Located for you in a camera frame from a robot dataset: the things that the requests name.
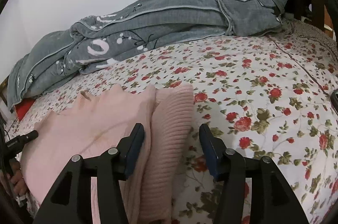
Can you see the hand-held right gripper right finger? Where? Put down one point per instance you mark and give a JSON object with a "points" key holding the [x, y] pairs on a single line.
{"points": [[210, 153]]}

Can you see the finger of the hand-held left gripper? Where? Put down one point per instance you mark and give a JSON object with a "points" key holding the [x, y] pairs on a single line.
{"points": [[25, 139]]}

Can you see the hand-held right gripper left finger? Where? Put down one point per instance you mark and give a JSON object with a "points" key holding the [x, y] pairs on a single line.
{"points": [[134, 150]]}

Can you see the pink knit sweater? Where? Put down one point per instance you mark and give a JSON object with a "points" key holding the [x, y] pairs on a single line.
{"points": [[105, 123]]}

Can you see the person's left hand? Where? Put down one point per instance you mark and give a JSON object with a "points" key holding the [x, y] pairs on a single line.
{"points": [[18, 179]]}

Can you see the red cloth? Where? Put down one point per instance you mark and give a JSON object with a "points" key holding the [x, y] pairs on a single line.
{"points": [[23, 108]]}

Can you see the floral bed sheet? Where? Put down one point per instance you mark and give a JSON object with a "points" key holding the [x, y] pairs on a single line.
{"points": [[264, 108]]}

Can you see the grey floral blanket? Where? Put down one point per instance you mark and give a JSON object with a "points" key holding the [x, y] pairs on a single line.
{"points": [[171, 20]]}

